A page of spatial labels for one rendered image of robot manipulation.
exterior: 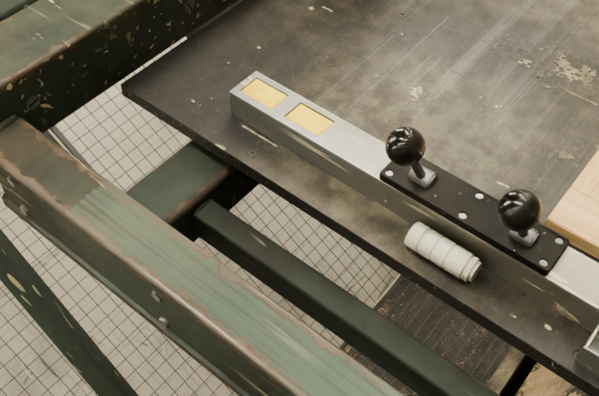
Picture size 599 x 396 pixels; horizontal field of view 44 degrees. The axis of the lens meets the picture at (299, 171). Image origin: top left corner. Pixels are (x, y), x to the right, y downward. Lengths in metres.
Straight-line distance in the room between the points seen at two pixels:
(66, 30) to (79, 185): 0.21
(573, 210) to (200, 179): 0.43
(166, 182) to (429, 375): 0.38
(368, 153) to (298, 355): 0.26
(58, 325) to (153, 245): 0.68
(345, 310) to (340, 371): 0.16
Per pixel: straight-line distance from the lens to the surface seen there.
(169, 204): 0.88
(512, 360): 2.04
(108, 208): 0.78
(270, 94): 0.89
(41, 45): 0.91
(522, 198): 0.66
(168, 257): 0.73
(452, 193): 0.79
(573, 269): 0.78
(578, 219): 0.85
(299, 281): 0.83
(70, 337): 1.40
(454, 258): 0.77
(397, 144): 0.68
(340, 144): 0.83
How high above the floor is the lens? 1.62
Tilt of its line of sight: 3 degrees down
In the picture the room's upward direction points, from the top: 41 degrees counter-clockwise
